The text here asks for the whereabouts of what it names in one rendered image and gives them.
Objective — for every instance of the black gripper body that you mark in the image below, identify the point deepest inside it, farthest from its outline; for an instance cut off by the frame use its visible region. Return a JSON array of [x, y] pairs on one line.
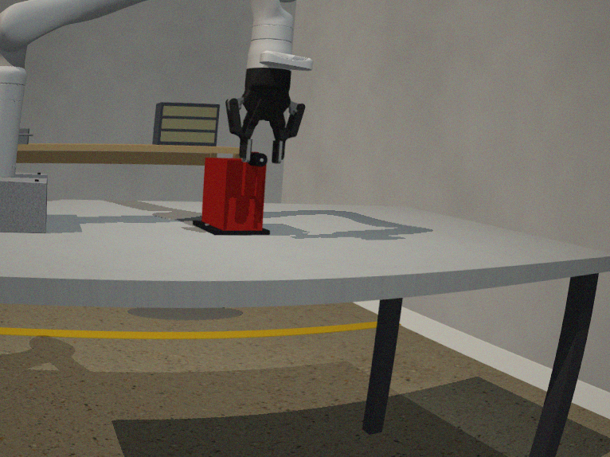
[[266, 83]]

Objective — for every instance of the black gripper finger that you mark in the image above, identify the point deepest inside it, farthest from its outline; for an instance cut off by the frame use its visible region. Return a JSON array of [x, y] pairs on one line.
[[245, 133], [281, 134]]

